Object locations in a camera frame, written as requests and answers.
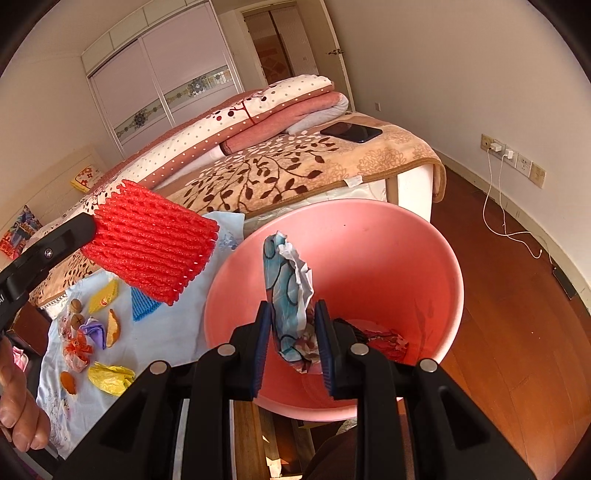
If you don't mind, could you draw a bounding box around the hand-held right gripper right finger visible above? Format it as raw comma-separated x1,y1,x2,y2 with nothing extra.
314,300,539,480

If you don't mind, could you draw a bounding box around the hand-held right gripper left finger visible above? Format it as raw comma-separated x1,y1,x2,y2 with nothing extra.
53,301,273,480

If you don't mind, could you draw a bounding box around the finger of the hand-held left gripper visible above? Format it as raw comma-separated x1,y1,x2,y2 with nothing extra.
0,212,99,306

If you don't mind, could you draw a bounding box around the blue patterned paper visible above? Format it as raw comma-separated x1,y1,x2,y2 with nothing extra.
262,231,325,376

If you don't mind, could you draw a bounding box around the red foam fruit net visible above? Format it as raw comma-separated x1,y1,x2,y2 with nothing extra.
81,179,220,306

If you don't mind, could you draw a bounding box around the blue foam fruit net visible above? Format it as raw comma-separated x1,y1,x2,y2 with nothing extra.
130,286,165,323

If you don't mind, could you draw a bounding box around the pink plastic basin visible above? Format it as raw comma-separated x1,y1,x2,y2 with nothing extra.
204,199,465,423

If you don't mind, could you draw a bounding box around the yellow plastic bag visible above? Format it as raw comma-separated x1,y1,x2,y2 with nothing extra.
88,362,137,398

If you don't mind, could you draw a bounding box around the person's left hand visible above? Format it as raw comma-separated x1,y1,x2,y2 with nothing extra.
0,333,51,451

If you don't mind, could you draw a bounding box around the dark wooden cabinet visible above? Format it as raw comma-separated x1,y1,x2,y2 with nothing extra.
8,300,52,357

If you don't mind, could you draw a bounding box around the colourful printed cloth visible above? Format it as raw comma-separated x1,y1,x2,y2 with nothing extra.
0,205,44,262

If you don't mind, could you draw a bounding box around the beige bed headboard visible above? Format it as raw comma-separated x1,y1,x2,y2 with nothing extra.
0,145,112,234

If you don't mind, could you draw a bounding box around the red crumpled wrapper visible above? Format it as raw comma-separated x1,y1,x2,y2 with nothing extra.
342,318,410,361

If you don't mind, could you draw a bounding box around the yellow cloth item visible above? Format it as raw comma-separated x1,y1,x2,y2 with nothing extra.
88,279,120,315

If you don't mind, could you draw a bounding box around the red and white wrapper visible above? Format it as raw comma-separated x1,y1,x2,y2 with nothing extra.
63,332,93,373

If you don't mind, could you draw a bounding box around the yellow and red pillow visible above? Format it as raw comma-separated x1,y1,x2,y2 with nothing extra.
71,166,100,193

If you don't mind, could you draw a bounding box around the wooden stool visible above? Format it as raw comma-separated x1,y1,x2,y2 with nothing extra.
233,401,320,480

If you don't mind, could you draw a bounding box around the light blue tablecloth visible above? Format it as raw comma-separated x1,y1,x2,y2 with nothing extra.
37,210,246,460

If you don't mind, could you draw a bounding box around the brown leaf print blanket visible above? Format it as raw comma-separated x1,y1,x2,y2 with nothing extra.
28,113,447,311

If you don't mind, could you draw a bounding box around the white sliding door wardrobe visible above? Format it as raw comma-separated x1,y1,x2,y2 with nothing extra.
81,0,245,160

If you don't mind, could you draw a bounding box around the folded polka dot quilt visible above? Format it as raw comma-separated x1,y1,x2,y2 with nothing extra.
76,75,350,217

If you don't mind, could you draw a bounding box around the black smartphone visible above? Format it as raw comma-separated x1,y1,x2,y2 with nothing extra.
320,122,384,144

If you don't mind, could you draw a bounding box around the white room door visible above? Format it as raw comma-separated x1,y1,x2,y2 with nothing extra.
321,0,356,114

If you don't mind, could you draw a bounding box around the white bed frame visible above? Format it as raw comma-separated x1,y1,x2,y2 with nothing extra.
385,164,447,223

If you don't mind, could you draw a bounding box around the white charging cable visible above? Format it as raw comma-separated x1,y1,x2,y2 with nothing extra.
482,150,544,260

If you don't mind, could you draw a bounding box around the white wall socket with plugs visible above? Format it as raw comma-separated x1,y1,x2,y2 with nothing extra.
492,138,519,163

